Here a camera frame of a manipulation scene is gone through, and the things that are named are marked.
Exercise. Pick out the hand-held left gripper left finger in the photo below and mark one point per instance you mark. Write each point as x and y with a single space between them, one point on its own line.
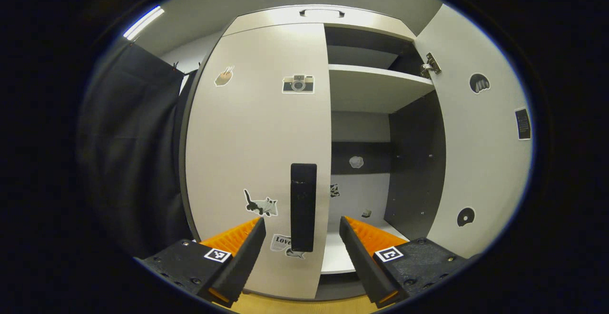
242 266

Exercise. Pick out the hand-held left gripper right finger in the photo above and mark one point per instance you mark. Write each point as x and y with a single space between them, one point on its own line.
364 266

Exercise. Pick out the beige double-door shoe cabinet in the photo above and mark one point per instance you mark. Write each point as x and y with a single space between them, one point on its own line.
414 161

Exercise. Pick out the beige shoe cabinet door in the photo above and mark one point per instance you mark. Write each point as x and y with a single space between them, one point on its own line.
480 161
257 138

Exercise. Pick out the white cabinet shelf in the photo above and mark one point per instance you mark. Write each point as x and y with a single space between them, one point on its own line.
371 85
338 252

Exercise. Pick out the metal door hinge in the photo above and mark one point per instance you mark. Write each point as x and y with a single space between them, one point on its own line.
430 65

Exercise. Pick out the beige cabinet drawer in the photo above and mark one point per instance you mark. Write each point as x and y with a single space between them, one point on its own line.
266 21

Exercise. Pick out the black backdrop cloth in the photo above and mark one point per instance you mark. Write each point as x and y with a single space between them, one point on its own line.
128 152

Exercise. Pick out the ceiling light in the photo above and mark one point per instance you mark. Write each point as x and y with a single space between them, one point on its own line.
142 23

